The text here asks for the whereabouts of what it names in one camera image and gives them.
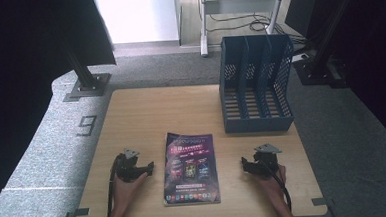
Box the black post with base plate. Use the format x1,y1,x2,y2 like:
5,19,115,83
60,46,113,103

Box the black stand with dark base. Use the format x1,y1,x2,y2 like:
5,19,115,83
289,0,369,88

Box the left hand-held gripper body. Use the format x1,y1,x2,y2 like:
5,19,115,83
113,146,144,185

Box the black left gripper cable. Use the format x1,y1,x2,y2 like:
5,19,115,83
102,154,123,217

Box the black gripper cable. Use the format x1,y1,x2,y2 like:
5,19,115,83
102,154,123,217
267,162,294,215

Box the white metal stand frame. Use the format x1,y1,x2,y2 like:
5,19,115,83
197,0,290,58

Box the white power strip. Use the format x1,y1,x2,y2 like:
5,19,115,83
291,51,311,63

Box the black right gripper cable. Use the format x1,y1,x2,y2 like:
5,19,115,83
267,162,294,215

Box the person's left hand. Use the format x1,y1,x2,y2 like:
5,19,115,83
111,170,151,211

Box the black floor cables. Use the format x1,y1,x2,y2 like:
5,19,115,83
204,0,309,51

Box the person's right hand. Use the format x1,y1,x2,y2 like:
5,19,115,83
254,163,289,207

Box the white panel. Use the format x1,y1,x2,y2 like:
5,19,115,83
92,0,182,47

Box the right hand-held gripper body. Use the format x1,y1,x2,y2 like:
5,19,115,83
249,142,285,181

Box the blue plastic file rack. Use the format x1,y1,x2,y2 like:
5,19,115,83
215,32,299,136

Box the purple cover magazine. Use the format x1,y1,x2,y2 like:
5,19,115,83
159,129,222,207

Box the black curtain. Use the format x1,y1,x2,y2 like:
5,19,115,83
0,0,125,217
283,0,386,159

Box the grey table corner bracket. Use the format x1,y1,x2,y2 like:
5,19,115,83
311,197,328,207
64,207,92,217

